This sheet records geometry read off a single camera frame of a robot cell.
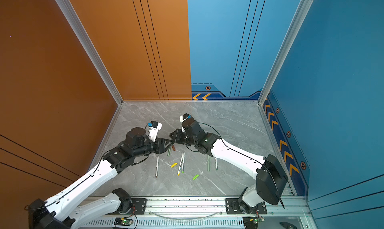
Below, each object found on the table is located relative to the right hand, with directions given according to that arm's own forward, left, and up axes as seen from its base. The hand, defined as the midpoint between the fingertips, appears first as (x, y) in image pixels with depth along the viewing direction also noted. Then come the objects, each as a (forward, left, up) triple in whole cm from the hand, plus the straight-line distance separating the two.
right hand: (168, 136), depth 74 cm
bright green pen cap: (-13, -13, -22) cm, 29 cm away
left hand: (-2, -2, -1) cm, 3 cm away
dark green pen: (-9, -2, +1) cm, 9 cm away
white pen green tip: (-8, -25, -22) cm, 35 cm away
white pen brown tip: (-8, +9, -22) cm, 25 cm away
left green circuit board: (-33, +21, -23) cm, 46 cm away
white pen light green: (-8, -6, -21) cm, 23 cm away
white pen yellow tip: (-11, -4, -22) cm, 25 cm away
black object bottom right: (-34, -56, -23) cm, 69 cm away
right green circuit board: (-32, -43, -23) cm, 58 cm away
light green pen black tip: (-5, -21, -22) cm, 31 cm away
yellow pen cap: (-6, -1, -22) cm, 23 cm away
